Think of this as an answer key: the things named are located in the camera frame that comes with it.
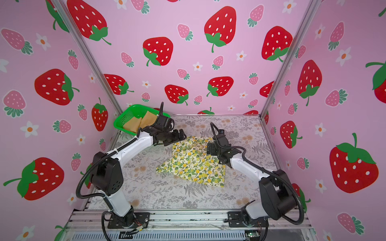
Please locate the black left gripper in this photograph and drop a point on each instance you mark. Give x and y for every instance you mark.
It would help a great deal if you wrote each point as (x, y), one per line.
(177, 138)

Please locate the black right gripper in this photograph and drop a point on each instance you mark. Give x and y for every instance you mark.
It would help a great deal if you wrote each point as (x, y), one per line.
(215, 149)

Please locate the lemon print skirt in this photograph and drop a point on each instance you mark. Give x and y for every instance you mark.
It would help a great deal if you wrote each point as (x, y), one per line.
(190, 161)

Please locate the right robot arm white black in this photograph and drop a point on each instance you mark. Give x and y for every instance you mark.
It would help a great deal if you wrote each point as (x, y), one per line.
(278, 199)

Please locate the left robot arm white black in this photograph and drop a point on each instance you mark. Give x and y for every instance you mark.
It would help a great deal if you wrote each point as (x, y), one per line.
(106, 174)

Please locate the tan folded skirt in basket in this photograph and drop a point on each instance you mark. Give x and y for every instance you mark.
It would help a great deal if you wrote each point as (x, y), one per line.
(135, 123)

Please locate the green plastic basket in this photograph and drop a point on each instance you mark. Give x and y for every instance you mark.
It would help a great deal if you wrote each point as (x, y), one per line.
(137, 111)

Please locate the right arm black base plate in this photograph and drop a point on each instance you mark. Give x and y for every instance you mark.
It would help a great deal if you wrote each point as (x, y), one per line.
(239, 219)

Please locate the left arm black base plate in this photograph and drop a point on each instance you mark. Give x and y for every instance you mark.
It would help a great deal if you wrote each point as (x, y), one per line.
(131, 221)

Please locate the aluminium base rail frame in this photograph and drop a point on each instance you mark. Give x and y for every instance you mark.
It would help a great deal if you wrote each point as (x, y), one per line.
(182, 225)

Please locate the aluminium corner post right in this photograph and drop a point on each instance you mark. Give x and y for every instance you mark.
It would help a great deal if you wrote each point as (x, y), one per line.
(301, 31)

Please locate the aluminium corner post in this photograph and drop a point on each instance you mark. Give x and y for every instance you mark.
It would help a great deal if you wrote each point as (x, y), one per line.
(86, 23)
(301, 31)

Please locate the aluminium corner post left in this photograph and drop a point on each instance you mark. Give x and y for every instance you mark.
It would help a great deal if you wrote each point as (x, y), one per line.
(86, 23)

